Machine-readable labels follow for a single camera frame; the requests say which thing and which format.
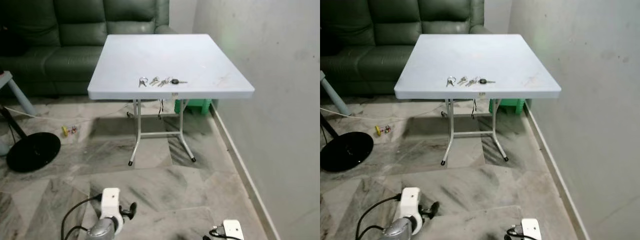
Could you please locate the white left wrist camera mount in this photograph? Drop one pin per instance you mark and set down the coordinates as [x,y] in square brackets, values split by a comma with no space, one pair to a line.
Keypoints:
[411,202]
[111,202]

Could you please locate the black round stand base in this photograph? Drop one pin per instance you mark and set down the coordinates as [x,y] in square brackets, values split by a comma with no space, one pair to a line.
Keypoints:
[34,152]
[347,151]

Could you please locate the small yellow floor item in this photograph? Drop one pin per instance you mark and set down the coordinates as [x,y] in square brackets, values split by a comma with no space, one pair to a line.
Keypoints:
[64,131]
[378,130]

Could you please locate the white skirting board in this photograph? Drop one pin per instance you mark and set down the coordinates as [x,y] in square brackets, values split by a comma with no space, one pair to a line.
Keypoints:
[245,172]
[555,170]

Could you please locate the dark green leather sofa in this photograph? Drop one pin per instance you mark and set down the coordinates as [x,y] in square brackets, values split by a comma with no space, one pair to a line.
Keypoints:
[75,30]
[390,30]

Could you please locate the silver keys with black fob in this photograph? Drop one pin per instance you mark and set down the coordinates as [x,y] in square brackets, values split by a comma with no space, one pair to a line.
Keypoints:
[175,81]
[482,81]

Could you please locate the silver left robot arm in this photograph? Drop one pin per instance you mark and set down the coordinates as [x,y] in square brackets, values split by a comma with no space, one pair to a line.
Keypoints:
[102,230]
[400,231]

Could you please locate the white folding table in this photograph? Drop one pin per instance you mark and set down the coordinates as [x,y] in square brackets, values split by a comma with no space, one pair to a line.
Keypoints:
[475,55]
[170,55]

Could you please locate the green plastic box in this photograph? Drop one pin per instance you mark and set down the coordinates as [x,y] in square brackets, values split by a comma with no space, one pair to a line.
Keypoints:
[192,105]
[509,104]

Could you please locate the grey slanted furniture leg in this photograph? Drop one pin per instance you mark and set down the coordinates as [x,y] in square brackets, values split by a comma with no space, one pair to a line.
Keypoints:
[334,96]
[19,95]

